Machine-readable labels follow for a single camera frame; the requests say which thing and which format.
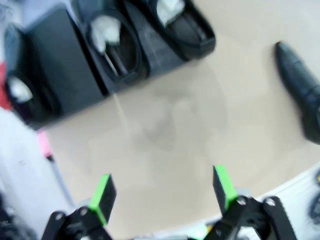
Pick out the black leather shoe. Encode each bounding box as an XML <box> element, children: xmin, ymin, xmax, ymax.
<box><xmin>274</xmin><ymin>41</ymin><xmax>320</xmax><ymax>145</ymax></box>
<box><xmin>74</xmin><ymin>0</ymin><xmax>151</xmax><ymax>85</ymax></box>
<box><xmin>146</xmin><ymin>0</ymin><xmax>217</xmax><ymax>61</ymax></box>
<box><xmin>3</xmin><ymin>24</ymin><xmax>62</xmax><ymax>124</ymax></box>

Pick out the red fabric item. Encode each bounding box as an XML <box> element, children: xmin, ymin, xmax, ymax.
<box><xmin>0</xmin><ymin>62</ymin><xmax>12</xmax><ymax>111</ymax></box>

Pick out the white paper shoe stuffing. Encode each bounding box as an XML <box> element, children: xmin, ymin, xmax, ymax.
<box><xmin>155</xmin><ymin>0</ymin><xmax>186</xmax><ymax>26</ymax></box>
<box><xmin>89</xmin><ymin>15</ymin><xmax>121</xmax><ymax>54</ymax></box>
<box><xmin>8</xmin><ymin>76</ymin><xmax>34</xmax><ymax>101</ymax></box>

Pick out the aluminium table frame rail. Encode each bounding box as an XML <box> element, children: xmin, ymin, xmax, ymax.
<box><xmin>149</xmin><ymin>164</ymin><xmax>320</xmax><ymax>240</ymax></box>

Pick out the pink plastic item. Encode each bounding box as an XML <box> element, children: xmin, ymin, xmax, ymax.
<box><xmin>37</xmin><ymin>131</ymin><xmax>54</xmax><ymax>160</ymax></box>

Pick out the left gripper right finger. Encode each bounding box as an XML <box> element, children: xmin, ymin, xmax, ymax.
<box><xmin>203</xmin><ymin>164</ymin><xmax>298</xmax><ymax>240</ymax></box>

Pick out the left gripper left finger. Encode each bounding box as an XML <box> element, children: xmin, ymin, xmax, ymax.
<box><xmin>41</xmin><ymin>173</ymin><xmax>118</xmax><ymax>240</ymax></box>

